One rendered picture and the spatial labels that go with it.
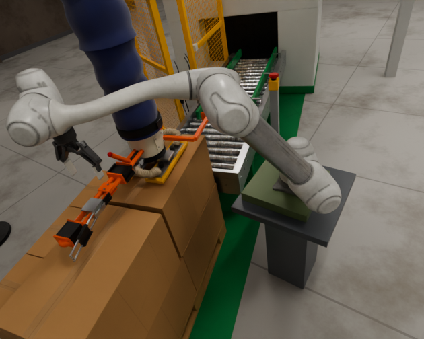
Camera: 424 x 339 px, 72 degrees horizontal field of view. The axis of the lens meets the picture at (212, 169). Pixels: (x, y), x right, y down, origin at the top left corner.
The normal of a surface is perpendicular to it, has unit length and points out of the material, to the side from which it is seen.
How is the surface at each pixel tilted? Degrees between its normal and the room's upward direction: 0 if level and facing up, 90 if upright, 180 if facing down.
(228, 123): 87
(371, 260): 0
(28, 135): 88
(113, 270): 0
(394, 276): 0
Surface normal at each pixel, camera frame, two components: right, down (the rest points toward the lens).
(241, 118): 0.09, 0.59
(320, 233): -0.16, -0.76
